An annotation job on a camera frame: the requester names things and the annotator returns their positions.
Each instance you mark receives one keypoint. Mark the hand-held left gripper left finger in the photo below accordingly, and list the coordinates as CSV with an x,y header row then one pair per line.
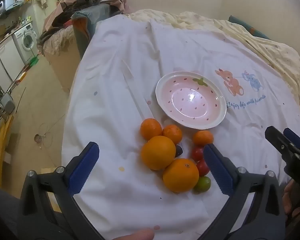
x,y
85,170

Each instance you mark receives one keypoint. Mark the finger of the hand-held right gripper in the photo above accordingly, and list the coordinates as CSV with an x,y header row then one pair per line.
x,y
277,140
296,138

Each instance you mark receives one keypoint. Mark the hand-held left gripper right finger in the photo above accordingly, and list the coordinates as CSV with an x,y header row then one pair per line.
x,y
217,170

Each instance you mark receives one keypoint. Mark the red cherry tomato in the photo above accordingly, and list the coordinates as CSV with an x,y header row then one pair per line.
x,y
197,153
202,167

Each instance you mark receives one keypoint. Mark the small mandarin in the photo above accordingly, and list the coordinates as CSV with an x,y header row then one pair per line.
x,y
172,134
151,129
202,138

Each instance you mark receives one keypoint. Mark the large orange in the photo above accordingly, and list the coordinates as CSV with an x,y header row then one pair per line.
x,y
180,175
158,152

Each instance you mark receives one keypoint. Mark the dark purple grape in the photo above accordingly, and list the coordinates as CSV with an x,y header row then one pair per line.
x,y
179,150

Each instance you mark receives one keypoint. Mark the pink strawberry print plate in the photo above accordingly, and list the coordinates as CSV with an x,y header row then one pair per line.
x,y
190,100

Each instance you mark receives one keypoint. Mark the person's right hand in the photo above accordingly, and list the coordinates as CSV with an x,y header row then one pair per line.
x,y
287,197

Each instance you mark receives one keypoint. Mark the person's left hand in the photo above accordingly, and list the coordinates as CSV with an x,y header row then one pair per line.
x,y
137,235

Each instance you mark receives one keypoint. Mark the green cherry tomato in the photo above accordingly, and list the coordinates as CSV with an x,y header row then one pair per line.
x,y
202,184

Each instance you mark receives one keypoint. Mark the yellow wooden chair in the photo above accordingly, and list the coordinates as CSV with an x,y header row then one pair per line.
x,y
2,140

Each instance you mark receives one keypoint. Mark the person's grey clothing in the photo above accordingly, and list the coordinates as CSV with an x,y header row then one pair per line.
x,y
0,210

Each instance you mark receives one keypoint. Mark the white cartoon print bed sheet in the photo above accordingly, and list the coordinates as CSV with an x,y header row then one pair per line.
x,y
115,80

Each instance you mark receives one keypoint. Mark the grey chair seat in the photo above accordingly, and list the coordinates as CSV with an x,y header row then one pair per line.
x,y
7,103

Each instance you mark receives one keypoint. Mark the pale yellow quilt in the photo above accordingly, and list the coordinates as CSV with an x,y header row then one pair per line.
x,y
265,37

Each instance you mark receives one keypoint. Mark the teal pillow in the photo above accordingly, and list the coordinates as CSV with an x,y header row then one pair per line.
x,y
250,28

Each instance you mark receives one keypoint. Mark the green dustpan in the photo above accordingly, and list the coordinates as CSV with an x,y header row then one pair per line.
x,y
33,61

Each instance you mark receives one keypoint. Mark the lace covered cabinet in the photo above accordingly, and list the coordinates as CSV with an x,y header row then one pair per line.
x,y
57,52

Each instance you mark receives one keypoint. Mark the white kitchen cabinet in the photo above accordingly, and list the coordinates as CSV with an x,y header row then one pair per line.
x,y
3,55

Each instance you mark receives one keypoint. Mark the white washing machine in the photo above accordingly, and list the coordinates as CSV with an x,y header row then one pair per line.
x,y
27,38

